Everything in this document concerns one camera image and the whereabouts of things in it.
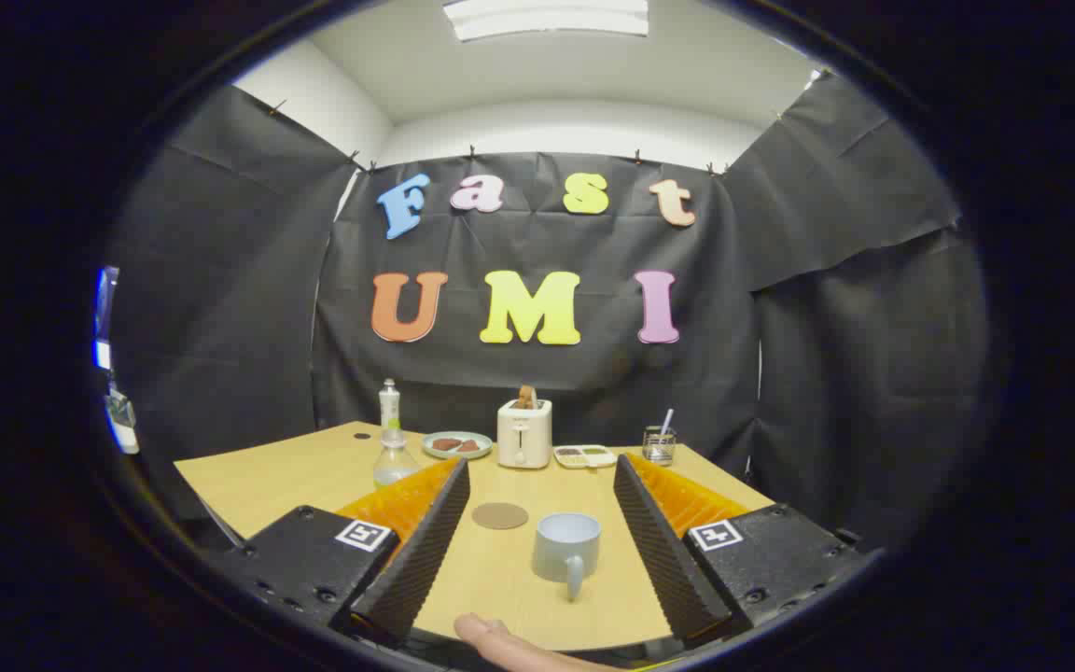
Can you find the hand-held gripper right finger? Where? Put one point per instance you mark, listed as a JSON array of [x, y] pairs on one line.
[[663, 560]]

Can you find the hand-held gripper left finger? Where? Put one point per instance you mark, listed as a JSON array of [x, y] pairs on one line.
[[416, 560]]

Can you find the round brown coaster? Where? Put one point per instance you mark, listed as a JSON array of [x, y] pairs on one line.
[[500, 516]]

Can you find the clear green label juice bottle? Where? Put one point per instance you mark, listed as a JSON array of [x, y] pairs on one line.
[[395, 465]]

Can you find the light blue cup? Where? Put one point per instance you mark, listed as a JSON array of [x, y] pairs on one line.
[[564, 551]]

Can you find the slim white green bottle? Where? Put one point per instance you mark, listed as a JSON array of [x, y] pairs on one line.
[[389, 406]]

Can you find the pale green plate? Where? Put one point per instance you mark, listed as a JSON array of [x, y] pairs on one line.
[[456, 454]]

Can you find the white divided dish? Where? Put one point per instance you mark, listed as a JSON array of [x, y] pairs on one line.
[[584, 456]]

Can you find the white spoon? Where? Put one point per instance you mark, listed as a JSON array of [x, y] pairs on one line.
[[666, 420]]

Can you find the white toaster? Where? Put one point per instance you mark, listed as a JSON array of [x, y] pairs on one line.
[[524, 439]]

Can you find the toasted bread slice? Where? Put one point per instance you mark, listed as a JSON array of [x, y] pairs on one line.
[[527, 398]]

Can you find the small white grey device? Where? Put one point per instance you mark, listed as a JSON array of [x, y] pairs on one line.
[[122, 420]]

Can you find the blue lit panel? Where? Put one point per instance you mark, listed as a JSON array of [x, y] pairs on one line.
[[105, 317]]

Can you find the ceiling light panel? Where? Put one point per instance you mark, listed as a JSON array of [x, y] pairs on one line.
[[547, 17]]

